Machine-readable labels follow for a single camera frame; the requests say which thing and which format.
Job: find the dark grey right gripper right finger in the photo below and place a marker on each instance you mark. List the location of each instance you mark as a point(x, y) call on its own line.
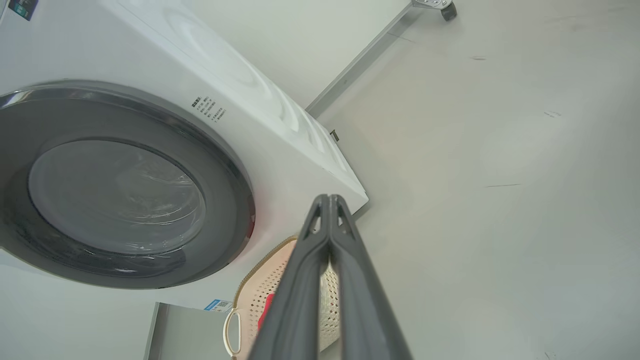
point(365, 310)

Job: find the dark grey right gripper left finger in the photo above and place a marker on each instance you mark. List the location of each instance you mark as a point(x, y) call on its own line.
point(295, 300)

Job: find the dark round washer door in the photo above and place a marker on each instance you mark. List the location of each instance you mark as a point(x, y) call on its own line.
point(115, 195)

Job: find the cream perforated laundry basket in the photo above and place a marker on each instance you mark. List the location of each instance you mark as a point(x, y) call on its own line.
point(255, 300)

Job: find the white front-load washing machine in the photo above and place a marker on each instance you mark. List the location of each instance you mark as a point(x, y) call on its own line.
point(150, 50)

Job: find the blue energy label sticker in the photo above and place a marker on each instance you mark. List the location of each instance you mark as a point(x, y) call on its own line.
point(218, 305)

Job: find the black printed text label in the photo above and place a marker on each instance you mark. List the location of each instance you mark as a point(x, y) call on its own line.
point(209, 109)

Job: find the white partition panel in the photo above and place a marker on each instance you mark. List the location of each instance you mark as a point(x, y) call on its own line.
point(300, 40)

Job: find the black caster wheel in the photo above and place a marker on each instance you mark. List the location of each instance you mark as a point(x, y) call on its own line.
point(449, 11)

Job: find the metal partition leg bracket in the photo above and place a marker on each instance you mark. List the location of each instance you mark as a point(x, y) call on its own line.
point(432, 3)

